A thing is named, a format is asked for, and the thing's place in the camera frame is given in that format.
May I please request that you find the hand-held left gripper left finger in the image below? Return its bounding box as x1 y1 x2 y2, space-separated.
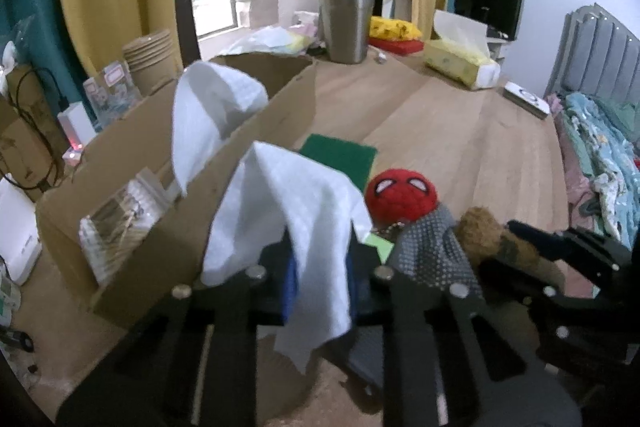
55 232 302 427

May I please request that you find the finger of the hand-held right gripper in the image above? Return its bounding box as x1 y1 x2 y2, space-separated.
479 257 566 323
506 219 631 278

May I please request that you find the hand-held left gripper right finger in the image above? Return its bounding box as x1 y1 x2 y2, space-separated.
347 232 583 427

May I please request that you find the dark grey cloth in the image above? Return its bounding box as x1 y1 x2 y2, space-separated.
320 322 388 408

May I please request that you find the grey dotted sock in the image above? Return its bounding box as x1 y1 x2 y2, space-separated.
387 204 483 300

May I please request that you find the brown plush toy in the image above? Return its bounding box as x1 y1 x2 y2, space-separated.
452 206 541 268

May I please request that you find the white cloth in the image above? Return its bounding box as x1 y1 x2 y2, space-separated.
200 141 373 375
171 61 270 198

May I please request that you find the red crochet masked plush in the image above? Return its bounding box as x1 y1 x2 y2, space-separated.
364 166 440 235

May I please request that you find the yellow green sponge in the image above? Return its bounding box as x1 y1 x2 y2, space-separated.
299 133 378 188

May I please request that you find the cardboard box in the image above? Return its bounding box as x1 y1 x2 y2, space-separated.
35 53 318 330

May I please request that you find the pale green sponge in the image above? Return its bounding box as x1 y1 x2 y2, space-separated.
365 232 396 265

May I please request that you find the printed blanket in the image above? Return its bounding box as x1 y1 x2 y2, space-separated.
547 92 640 248

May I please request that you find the white flat device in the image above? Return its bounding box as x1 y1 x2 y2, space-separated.
502 81 550 120

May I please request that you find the clear cotton swab pack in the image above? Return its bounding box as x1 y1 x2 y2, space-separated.
79 216 153 285
100 167 173 230

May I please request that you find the grey padded headboard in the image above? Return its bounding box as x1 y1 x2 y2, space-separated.
542 4 640 108

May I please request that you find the yellow tissue pack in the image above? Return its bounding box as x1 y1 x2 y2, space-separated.
424 9 502 89

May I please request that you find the pile of papers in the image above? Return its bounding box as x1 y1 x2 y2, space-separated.
220 24 321 58

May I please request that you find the red box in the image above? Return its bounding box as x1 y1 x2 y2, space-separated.
367 37 425 56

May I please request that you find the black monitor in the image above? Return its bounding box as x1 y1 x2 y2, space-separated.
454 0 526 42

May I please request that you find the clear printed container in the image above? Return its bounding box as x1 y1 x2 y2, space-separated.
82 61 143 128

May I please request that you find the stack of brown paper cups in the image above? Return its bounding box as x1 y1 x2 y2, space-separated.
122 28 183 98

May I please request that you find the white power adapter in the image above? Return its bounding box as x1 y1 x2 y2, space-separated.
57 103 97 148

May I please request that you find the yellow pouch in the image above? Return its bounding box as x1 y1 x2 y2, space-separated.
369 16 423 42

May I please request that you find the stainless steel tumbler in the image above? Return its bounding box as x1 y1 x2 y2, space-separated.
320 0 376 64

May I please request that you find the brown paper bag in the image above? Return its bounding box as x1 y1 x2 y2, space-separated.
0 64 68 202

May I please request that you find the black cable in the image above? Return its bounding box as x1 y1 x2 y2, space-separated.
7 67 68 192

